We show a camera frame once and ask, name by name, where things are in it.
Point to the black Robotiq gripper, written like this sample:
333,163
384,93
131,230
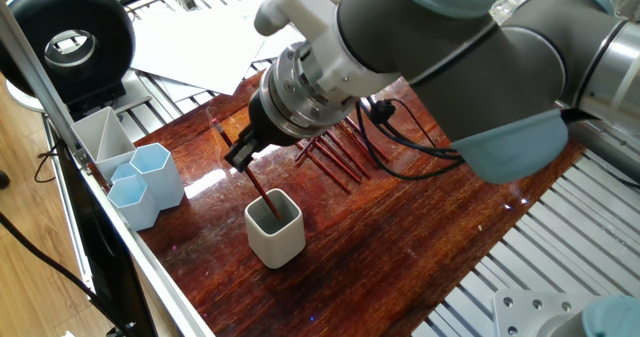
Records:
262,127

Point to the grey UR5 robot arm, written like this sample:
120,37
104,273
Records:
475,67

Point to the light blue hexagonal pen holder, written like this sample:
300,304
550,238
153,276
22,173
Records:
165,187

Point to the white square ceramic pen holder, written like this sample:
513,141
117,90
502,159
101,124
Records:
275,247

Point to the white divided square pen holder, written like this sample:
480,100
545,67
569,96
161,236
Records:
117,164

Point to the silver wrist sensor flange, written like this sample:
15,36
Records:
295,97

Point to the white paper sheet stack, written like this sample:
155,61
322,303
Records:
200,47

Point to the black monitor panel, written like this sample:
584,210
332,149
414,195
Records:
110,277

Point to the red-brown wooden board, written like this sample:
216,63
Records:
400,252

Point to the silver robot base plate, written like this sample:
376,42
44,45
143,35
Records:
520,317

